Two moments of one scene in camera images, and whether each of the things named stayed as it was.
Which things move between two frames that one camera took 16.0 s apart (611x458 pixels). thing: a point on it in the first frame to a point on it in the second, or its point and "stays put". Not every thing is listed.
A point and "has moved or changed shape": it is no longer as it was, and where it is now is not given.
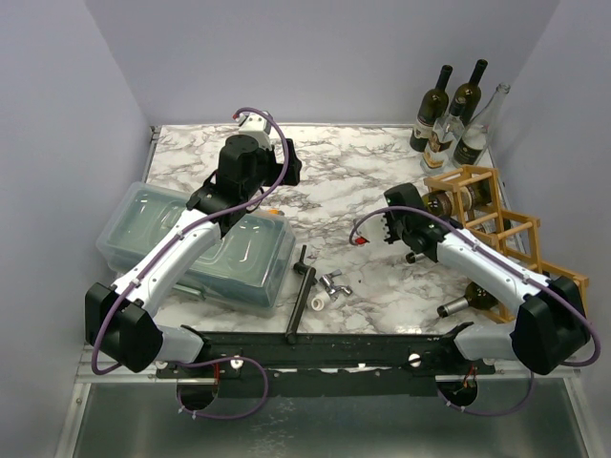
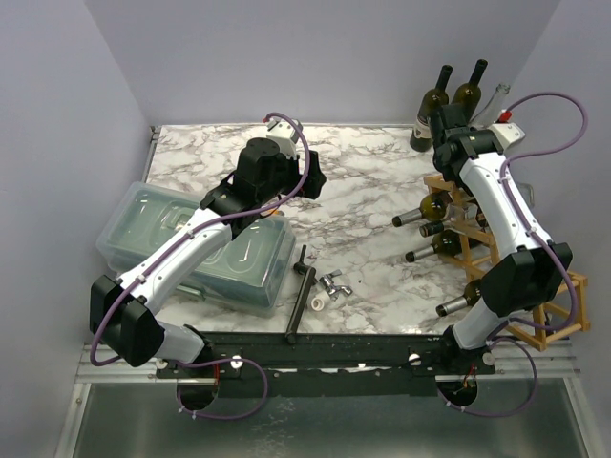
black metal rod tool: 309,280 stays put
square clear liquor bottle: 446,135 has moved or changed shape
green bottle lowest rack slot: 476,296 stays put
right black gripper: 396,218 to 440,120
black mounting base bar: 261,364 stays put
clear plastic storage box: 248,267 stays put
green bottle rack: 456,211 has moved or changed shape
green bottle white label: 432,108 stays put
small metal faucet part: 332,289 stays put
